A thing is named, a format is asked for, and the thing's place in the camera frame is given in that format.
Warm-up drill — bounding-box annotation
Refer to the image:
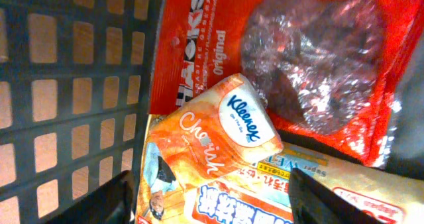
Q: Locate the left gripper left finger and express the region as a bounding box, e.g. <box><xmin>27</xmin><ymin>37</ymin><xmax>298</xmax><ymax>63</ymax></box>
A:
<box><xmin>47</xmin><ymin>170</ymin><xmax>135</xmax><ymax>224</ymax></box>

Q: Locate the yellow wet wipes pack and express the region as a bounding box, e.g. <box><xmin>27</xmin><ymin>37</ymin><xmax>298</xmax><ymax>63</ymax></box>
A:
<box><xmin>134</xmin><ymin>114</ymin><xmax>424</xmax><ymax>224</ymax></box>

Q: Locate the grey plastic shopping basket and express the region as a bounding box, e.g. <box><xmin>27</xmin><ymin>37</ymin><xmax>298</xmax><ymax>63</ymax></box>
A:
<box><xmin>1</xmin><ymin>0</ymin><xmax>163</xmax><ymax>223</ymax></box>

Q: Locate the red snack bag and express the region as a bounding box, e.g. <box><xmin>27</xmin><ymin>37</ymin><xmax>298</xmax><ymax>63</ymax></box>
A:
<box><xmin>150</xmin><ymin>0</ymin><xmax>423</xmax><ymax>167</ymax></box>

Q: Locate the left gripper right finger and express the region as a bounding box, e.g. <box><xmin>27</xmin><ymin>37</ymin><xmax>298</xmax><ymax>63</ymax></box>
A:
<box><xmin>288</xmin><ymin>168</ymin><xmax>381</xmax><ymax>224</ymax></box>

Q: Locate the orange Kleenex tissue pack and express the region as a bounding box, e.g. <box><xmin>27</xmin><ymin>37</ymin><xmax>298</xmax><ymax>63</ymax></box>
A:
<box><xmin>147</xmin><ymin>74</ymin><xmax>284</xmax><ymax>190</ymax></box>

